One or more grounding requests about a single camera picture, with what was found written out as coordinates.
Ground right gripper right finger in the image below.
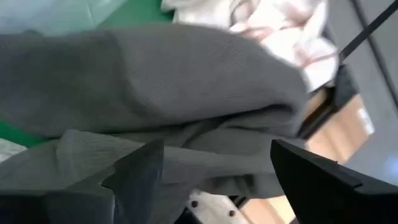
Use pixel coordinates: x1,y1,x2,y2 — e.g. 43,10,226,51
269,139,398,224

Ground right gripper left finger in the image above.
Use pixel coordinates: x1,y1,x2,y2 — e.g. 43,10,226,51
0,139,165,224

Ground dark grey waffle towel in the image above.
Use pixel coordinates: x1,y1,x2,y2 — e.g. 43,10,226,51
0,23,312,224

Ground white brown-checked towel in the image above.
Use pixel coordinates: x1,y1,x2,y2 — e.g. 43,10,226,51
161,0,340,93

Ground black slanted strut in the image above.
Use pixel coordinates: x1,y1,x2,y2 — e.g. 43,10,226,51
338,0,398,60

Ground clear plastic bin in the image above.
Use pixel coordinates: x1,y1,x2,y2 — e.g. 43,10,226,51
0,0,125,37

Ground white bracket with screws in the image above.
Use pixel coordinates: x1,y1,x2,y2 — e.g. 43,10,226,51
185,189,250,224

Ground black table edge rail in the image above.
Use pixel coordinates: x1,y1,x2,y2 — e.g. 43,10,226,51
297,64,359,140

